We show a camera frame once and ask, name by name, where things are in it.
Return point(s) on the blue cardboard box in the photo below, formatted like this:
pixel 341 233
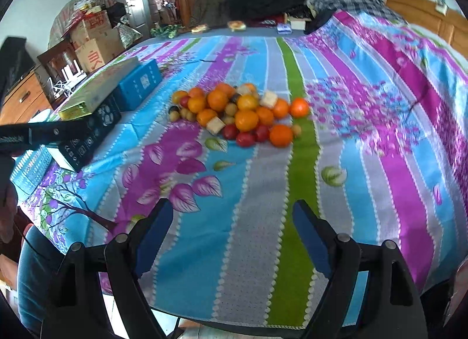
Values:
pixel 137 85

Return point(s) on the person's left hand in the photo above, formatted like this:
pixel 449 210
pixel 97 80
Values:
pixel 6 218

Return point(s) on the yellow snack packet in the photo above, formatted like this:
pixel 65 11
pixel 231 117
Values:
pixel 199 28
pixel 237 25

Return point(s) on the green white printed bag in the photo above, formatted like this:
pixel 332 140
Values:
pixel 128 36

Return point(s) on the long flat cardboard box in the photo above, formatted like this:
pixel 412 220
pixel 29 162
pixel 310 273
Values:
pixel 98 85

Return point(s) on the peeled sugarcane piece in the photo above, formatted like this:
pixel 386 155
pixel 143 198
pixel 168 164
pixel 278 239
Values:
pixel 243 90
pixel 215 124
pixel 268 98

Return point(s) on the red patterned cover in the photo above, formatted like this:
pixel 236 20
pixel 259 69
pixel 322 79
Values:
pixel 60 21

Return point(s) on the striped floral bed sheet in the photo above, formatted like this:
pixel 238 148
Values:
pixel 256 196

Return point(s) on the dark cloth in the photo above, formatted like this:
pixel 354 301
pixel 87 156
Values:
pixel 318 21

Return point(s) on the person's leg in blue jeans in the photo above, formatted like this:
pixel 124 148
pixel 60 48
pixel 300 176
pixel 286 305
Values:
pixel 33 280

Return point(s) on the pile of oranges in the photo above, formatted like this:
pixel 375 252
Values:
pixel 246 119

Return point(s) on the black bag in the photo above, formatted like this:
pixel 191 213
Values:
pixel 117 12

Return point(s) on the cardboard box with red print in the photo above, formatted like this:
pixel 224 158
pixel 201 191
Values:
pixel 91 25
pixel 97 52

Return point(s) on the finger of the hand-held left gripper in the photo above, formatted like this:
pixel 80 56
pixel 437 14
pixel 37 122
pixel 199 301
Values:
pixel 55 132

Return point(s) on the wooden cabinet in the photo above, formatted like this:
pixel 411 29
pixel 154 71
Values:
pixel 22 99

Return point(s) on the green plastic bag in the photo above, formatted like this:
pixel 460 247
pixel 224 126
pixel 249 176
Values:
pixel 166 31

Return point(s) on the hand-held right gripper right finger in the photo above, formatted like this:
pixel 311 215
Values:
pixel 310 233

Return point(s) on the small blue white box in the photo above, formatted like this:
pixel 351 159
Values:
pixel 284 28

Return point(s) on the dark wooden chair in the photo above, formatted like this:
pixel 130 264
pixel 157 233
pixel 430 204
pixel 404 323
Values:
pixel 45 59

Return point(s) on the brown plaid cloth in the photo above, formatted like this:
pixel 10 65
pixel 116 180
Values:
pixel 212 4

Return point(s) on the white wall socket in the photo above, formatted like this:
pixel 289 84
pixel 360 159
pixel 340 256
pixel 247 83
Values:
pixel 441 7

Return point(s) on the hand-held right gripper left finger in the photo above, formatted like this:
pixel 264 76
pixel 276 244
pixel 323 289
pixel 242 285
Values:
pixel 157 229

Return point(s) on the wooden headboard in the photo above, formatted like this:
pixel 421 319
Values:
pixel 413 8

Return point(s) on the black monitor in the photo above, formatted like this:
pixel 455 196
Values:
pixel 12 61

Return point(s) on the black box with white icons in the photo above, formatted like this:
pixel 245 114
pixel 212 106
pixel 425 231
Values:
pixel 106 116

